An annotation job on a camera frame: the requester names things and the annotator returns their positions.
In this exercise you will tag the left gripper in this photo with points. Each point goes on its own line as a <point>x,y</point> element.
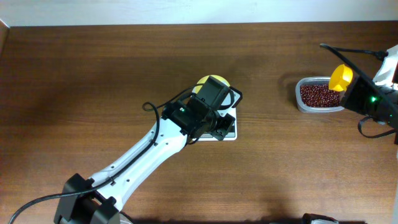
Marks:
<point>226,128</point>

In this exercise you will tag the yellow measuring scoop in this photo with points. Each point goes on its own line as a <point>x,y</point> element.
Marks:
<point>340,78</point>

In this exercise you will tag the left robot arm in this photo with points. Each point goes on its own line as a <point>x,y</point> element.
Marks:
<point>100,198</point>

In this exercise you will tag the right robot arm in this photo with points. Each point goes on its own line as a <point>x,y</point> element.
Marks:
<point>376,103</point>

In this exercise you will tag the white digital kitchen scale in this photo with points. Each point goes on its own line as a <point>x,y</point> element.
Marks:
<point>213,110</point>

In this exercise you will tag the yellow plastic bowl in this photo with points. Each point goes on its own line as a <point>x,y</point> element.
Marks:
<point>196,89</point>

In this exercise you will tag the red beans in container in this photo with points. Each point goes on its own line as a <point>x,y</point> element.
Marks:
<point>319,96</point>

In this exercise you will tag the clear plastic bean container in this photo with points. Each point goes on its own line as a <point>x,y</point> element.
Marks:
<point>313,81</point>

